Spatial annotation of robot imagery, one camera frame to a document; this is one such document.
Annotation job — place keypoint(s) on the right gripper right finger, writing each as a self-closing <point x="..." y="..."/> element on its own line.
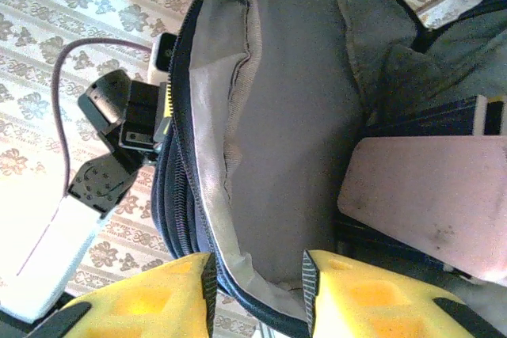
<point x="376" y="306"/>

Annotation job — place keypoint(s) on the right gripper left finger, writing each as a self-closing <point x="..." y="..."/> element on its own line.
<point x="158" y="298"/>

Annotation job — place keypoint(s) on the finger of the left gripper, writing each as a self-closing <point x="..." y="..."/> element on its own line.
<point x="168" y="116"/>

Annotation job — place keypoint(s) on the pink pencil case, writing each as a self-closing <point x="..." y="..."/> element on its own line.
<point x="416" y="195"/>

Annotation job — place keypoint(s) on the navy blue backpack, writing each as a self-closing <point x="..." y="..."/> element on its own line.
<point x="293" y="136"/>

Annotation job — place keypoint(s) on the blue book with yellow label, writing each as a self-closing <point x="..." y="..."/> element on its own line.
<point x="435" y="118"/>

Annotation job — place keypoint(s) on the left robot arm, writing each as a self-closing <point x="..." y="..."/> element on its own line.
<point x="47" y="259"/>

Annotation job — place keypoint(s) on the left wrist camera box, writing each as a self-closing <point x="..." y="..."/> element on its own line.
<point x="160" y="57"/>

